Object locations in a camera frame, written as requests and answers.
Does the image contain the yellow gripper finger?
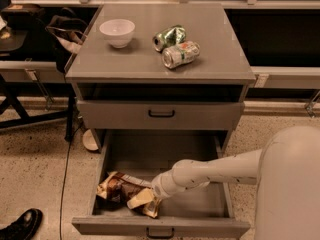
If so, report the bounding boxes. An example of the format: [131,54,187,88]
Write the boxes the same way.
[127,188,154,209]

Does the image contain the brown chip bag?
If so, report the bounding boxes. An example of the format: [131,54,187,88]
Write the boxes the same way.
[96,171,161,218]

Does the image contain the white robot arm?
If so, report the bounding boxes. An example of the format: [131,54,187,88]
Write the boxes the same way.
[127,126,320,240]

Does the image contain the open grey middle drawer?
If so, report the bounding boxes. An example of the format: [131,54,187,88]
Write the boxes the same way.
[72,130,250,240]

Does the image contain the closed grey upper drawer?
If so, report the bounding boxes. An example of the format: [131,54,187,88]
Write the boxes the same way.
[77,100,244,130]

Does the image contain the grey drawer cabinet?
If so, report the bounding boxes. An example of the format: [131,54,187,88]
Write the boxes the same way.
[66,4,255,146]

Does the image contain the round wooden disc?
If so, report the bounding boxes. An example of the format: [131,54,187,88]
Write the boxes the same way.
[82,129,98,151]

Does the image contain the black shoe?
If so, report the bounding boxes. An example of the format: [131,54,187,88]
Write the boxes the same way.
[0,208,43,240]

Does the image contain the silver green soda can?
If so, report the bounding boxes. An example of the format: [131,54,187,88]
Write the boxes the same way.
[162,41,200,69]

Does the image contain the crushed green soda can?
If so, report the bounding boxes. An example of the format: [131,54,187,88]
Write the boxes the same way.
[152,25,186,52]

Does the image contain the white bowl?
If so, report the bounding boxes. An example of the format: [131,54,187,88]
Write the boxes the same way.
[99,19,135,48]

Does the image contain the black table with legs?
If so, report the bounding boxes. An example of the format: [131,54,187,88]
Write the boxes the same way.
[0,3,76,142]

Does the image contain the black floor cable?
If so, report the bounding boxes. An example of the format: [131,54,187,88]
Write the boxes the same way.
[58,122,84,240]

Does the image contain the dark bag with straps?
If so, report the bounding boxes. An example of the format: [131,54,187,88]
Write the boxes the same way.
[46,15,87,73]

